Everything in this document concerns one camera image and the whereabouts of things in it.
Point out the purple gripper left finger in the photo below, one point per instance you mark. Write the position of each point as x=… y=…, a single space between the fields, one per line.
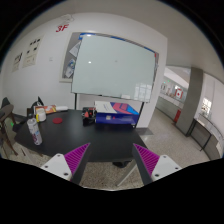
x=69 y=166

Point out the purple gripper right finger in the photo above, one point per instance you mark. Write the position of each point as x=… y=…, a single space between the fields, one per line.
x=153 y=167

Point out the clear plastic water bottle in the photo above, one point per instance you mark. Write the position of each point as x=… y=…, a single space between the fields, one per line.
x=34 y=129

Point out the black round table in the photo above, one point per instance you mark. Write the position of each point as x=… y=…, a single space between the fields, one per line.
x=108 y=142

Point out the red round lid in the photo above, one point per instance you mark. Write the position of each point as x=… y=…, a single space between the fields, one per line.
x=57 y=120

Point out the black device with orange part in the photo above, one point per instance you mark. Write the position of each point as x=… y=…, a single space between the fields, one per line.
x=88 y=115

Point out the white cup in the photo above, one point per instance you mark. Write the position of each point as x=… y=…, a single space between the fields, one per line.
x=40 y=115

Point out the orange book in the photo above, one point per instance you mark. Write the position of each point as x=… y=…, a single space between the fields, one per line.
x=48 y=109

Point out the blue cardboard box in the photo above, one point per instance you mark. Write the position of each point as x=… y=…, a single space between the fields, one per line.
x=125 y=114

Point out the white paper sheet on box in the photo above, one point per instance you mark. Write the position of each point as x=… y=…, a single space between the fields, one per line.
x=104 y=107

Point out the red flag poster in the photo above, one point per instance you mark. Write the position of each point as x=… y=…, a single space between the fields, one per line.
x=179 y=93

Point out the grey notice board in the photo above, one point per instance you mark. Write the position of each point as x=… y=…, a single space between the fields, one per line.
x=69 y=58

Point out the large whiteboard on stand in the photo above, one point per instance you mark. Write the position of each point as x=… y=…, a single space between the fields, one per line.
x=107 y=66

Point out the white wall poster right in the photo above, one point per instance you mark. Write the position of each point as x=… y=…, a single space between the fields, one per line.
x=32 y=51

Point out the white wall poster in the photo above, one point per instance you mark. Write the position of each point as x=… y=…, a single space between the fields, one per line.
x=16 y=62
x=32 y=51

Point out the white wall poster left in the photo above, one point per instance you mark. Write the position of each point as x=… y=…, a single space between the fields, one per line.
x=16 y=62

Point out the red 3F wall sign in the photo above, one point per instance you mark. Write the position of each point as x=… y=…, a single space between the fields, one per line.
x=61 y=28

